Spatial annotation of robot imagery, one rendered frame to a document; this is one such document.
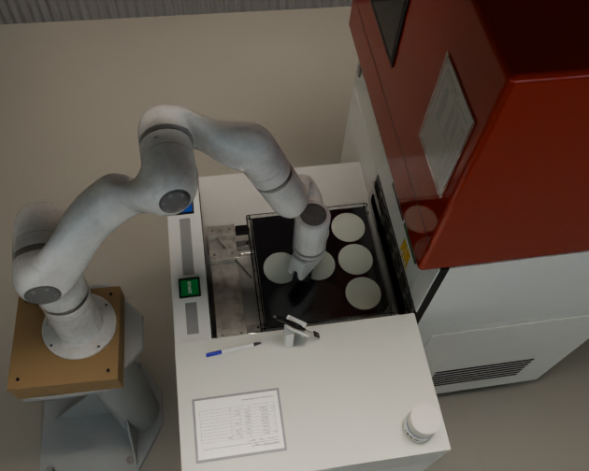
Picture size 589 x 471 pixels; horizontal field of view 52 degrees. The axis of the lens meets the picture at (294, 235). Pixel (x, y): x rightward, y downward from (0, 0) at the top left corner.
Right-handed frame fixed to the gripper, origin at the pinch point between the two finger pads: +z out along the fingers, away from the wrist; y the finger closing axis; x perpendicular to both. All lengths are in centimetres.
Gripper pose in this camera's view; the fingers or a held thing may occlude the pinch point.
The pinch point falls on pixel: (305, 275)
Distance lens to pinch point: 170.0
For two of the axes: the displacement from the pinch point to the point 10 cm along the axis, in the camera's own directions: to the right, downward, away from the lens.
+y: -6.4, 6.5, -4.1
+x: 7.7, 5.7, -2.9
